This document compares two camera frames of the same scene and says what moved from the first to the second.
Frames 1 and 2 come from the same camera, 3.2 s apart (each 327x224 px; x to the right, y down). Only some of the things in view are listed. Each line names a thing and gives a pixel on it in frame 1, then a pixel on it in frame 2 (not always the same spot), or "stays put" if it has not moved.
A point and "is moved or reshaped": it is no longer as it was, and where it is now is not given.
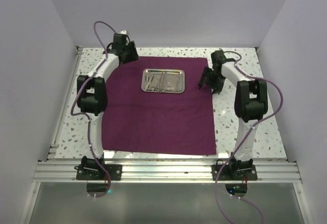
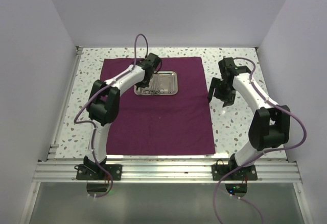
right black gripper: [217, 87] to [229, 99]
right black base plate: [234, 172] stays put
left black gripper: [134, 56] to [143, 84]
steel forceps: [148, 79] is moved or reshaped
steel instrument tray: [163, 80] is moved or reshaped
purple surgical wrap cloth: [172, 123] stays put
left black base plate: [115, 170] stays put
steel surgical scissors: [161, 85] to [156, 89]
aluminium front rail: [166, 172] stays put
